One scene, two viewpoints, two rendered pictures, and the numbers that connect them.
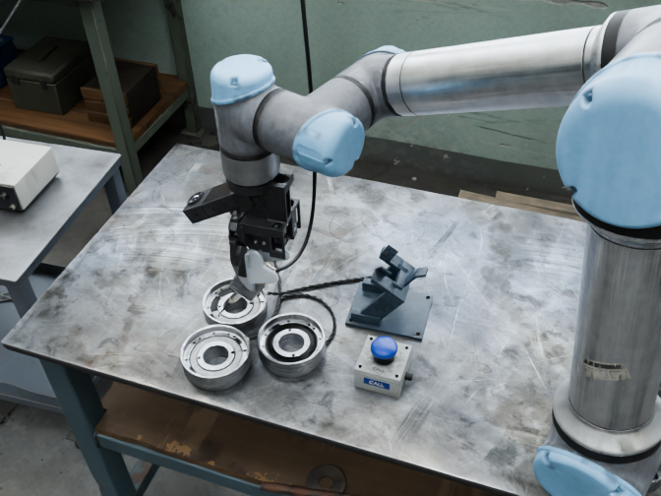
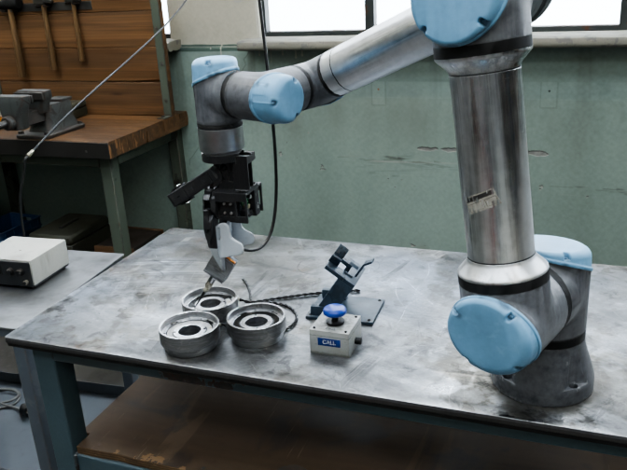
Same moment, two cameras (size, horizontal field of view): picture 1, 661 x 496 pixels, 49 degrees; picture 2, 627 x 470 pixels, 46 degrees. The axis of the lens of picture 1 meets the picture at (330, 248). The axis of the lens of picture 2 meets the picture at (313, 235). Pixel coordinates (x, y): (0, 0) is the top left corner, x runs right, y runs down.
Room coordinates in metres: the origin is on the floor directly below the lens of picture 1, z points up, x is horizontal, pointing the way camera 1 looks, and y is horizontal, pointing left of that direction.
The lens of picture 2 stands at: (-0.42, -0.07, 1.43)
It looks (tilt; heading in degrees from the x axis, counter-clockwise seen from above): 21 degrees down; 1
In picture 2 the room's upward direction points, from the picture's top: 3 degrees counter-clockwise
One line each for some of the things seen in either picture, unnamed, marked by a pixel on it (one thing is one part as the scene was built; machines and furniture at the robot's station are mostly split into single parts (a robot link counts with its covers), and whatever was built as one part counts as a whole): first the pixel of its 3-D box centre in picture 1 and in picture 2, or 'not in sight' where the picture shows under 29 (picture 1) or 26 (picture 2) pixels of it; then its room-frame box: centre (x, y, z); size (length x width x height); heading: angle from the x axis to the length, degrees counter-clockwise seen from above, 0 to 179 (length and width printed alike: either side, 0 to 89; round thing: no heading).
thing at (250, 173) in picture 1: (251, 157); (222, 138); (0.78, 0.10, 1.15); 0.08 x 0.08 x 0.05
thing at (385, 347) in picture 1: (384, 354); (335, 319); (0.69, -0.07, 0.85); 0.04 x 0.04 x 0.05
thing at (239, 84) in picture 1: (246, 106); (217, 91); (0.77, 0.10, 1.23); 0.09 x 0.08 x 0.11; 52
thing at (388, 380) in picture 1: (387, 366); (339, 333); (0.69, -0.08, 0.82); 0.08 x 0.07 x 0.05; 69
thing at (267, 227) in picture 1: (261, 208); (229, 186); (0.77, 0.09, 1.07); 0.09 x 0.08 x 0.12; 72
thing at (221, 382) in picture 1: (216, 358); (189, 334); (0.72, 0.18, 0.82); 0.10 x 0.10 x 0.04
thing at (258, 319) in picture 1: (235, 308); (210, 307); (0.82, 0.16, 0.82); 0.10 x 0.10 x 0.04
